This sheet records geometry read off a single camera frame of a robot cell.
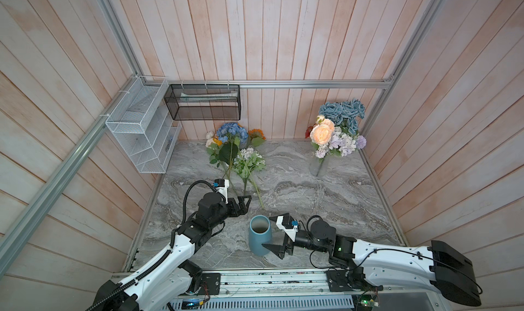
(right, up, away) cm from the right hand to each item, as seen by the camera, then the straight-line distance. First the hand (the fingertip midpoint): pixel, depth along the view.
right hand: (267, 230), depth 70 cm
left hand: (-9, +8, +10) cm, 15 cm away
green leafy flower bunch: (-9, +24, +34) cm, 42 cm away
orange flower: (-4, +39, +48) cm, 62 cm away
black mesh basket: (-32, +55, +35) cm, 73 cm away
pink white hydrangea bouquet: (+31, +31, +10) cm, 45 cm away
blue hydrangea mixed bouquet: (-22, +33, +40) cm, 56 cm away
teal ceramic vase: (-3, +1, -5) cm, 6 cm away
